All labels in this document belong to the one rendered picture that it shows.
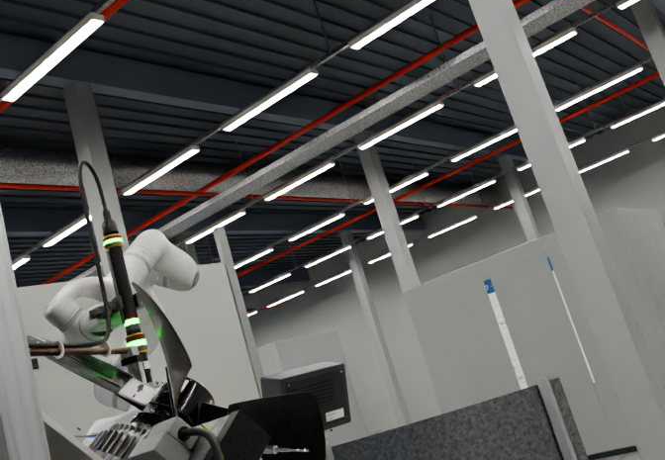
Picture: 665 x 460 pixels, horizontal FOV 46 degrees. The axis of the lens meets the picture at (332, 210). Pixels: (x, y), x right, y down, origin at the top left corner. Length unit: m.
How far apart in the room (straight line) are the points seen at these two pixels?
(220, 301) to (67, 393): 0.93
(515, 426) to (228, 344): 1.52
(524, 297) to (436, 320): 1.01
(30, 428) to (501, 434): 3.15
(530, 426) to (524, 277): 4.29
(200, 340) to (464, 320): 4.39
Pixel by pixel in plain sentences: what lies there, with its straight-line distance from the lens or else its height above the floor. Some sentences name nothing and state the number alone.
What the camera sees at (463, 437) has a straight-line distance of 3.41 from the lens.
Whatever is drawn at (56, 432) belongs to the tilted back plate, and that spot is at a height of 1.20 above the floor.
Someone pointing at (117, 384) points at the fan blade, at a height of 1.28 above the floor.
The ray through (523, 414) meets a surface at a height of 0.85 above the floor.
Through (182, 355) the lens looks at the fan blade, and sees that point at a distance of 1.43.
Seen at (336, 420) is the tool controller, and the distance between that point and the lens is 2.52.
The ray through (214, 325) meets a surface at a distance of 4.09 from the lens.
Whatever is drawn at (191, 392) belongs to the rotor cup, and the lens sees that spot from 1.71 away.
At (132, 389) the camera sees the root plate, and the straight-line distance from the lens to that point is 1.75.
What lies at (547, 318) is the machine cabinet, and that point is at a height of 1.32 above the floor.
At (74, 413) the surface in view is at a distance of 3.70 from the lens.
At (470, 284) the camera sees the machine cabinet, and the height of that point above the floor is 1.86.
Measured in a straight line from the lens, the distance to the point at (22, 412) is 0.36.
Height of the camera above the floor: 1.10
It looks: 14 degrees up
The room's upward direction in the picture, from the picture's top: 17 degrees counter-clockwise
